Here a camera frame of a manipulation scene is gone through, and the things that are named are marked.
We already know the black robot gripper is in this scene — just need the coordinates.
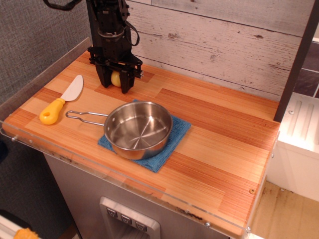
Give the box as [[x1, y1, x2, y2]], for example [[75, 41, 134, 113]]
[[88, 27, 144, 94]]

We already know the yellow toy potato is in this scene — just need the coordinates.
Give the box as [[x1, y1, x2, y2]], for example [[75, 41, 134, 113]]
[[111, 71, 121, 87]]

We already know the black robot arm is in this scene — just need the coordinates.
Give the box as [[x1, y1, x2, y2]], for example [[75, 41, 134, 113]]
[[87, 0, 144, 94]]

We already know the stainless steel pan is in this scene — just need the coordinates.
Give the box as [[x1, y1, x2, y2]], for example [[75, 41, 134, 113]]
[[65, 101, 173, 160]]

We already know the clear acrylic table guard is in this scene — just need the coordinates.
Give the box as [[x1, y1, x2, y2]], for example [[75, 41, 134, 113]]
[[3, 117, 279, 239]]

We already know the grey toy fridge cabinet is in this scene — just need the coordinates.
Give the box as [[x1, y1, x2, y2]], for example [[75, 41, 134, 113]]
[[45, 155, 227, 239]]

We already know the silver dispenser button panel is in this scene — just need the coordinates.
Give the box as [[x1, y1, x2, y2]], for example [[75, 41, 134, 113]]
[[99, 197, 161, 239]]

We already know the orange object bottom left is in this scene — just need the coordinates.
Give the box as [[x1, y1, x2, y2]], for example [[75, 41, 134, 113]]
[[13, 228, 39, 239]]

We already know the white toy sink unit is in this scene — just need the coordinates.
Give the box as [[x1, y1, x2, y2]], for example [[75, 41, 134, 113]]
[[267, 93, 319, 201]]

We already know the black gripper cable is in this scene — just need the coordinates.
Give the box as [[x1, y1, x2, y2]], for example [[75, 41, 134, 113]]
[[124, 19, 141, 47]]

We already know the dark left frame post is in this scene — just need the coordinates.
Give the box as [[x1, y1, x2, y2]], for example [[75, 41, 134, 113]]
[[86, 1, 98, 46]]

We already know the dark frame post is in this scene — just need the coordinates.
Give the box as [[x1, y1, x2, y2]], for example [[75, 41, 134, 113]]
[[86, 1, 98, 46], [273, 0, 319, 122]]

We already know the yellow handled toy knife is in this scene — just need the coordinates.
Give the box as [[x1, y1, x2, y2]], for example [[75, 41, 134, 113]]
[[39, 75, 84, 125]]

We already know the black corrugated cable hose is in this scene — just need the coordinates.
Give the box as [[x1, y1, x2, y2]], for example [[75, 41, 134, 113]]
[[42, 0, 83, 11]]

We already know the dark right frame post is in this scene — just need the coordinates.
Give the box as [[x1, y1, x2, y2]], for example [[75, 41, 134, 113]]
[[273, 0, 319, 122]]

